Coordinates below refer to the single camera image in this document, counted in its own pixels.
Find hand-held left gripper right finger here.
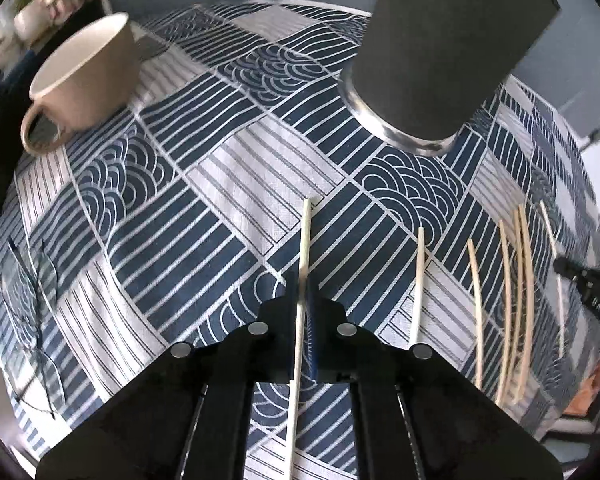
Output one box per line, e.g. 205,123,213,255
304,279,564,480

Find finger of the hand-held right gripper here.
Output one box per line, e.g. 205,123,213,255
554,256,600,333

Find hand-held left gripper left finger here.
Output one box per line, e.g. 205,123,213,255
35,270,299,480

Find single wooden chopstick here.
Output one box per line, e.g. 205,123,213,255
286,198,314,480

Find set of wooden chopsticks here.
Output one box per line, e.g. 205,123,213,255
409,201,567,407

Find black cylindrical utensil holder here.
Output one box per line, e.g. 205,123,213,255
337,0,563,157

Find blue white patterned tablecloth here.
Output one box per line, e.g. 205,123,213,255
0,0,600,480

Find thin-framed eyeglasses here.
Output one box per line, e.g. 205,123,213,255
7,237,66,421

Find beige ceramic mug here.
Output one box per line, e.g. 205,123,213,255
20,12,142,157

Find white plant pot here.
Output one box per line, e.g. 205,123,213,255
12,0,52,42

